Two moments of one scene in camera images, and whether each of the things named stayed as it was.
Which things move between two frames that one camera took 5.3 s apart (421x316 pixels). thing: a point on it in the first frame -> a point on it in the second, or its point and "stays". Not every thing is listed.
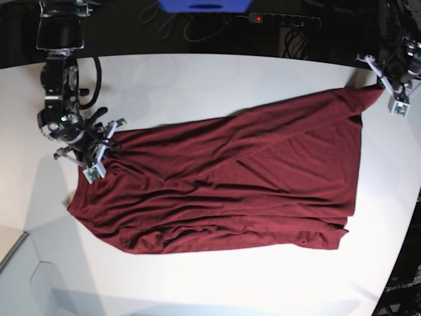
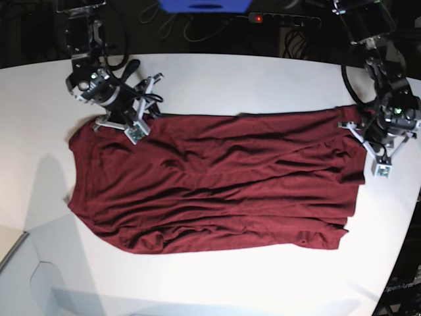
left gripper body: [400, 74] -> [380, 131]
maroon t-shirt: [279, 175] stays
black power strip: [284, 19] stays
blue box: [205, 6] stays
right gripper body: [87, 150] -> [133, 105]
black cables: [149, 14] stays
